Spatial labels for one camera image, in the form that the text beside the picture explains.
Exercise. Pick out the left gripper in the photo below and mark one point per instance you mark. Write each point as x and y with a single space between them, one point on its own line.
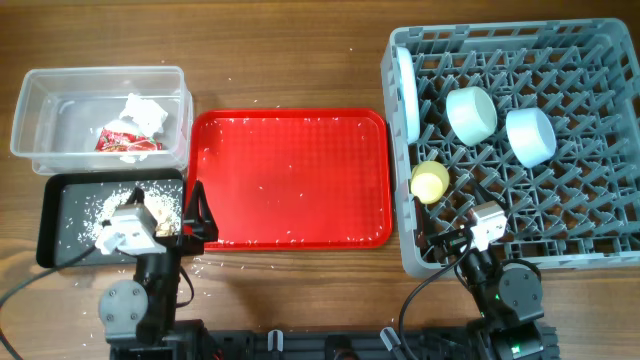
200 222

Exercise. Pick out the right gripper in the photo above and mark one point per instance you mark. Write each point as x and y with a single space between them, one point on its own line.
451 240

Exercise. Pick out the yellow cup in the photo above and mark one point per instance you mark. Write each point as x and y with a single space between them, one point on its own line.
429 181

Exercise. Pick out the red snack wrapper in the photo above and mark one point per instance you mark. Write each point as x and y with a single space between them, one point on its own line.
111 141

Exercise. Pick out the white tissue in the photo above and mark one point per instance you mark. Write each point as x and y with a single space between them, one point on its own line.
144 117

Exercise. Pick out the mint green bowl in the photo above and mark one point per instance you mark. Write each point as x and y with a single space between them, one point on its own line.
472 114

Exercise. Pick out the light blue small bowl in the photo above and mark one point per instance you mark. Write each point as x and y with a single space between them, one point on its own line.
531 136

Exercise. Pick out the light blue plate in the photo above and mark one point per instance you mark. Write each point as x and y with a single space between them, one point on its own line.
409 94

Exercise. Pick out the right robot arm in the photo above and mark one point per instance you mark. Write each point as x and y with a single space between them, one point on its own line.
507 293

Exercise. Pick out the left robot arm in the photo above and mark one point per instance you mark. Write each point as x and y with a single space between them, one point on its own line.
139 315

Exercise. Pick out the grey dishwasher rack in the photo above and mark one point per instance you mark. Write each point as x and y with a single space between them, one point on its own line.
580 209

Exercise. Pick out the spilled rice pile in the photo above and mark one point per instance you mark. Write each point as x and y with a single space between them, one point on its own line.
104 198

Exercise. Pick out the black tray bin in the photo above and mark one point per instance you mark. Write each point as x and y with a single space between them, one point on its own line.
62 209

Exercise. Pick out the red serving tray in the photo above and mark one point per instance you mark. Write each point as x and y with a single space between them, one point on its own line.
294 179

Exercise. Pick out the clear plastic bin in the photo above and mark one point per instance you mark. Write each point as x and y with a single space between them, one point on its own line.
61 112

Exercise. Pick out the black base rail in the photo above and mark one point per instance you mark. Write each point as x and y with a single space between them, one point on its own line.
325 345

